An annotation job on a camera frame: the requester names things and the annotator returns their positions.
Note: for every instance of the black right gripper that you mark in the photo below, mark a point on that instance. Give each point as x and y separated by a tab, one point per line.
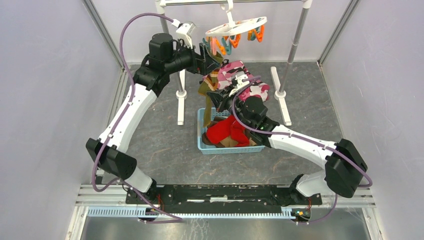
219	101

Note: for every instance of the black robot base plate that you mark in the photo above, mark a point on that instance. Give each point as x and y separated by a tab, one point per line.
229	199

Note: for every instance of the red sock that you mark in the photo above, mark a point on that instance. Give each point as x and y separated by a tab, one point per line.
228	122
237	134

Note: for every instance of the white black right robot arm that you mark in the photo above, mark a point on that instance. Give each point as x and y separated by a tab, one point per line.
343	169

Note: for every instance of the white drying rack stand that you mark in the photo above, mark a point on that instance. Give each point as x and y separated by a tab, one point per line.
279	82

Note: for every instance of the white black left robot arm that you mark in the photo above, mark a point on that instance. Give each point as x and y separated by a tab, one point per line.
166	56

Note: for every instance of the pink camouflage cloth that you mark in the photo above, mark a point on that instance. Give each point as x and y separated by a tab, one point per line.
226	75

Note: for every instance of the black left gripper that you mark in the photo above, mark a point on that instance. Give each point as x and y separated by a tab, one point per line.
206	64

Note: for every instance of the light blue plastic basket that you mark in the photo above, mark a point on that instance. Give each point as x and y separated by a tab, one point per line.
211	149

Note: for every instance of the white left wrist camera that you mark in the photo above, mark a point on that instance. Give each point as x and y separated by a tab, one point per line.
184	32

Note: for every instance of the white round clip hanger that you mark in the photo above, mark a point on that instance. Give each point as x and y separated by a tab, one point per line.
226	37

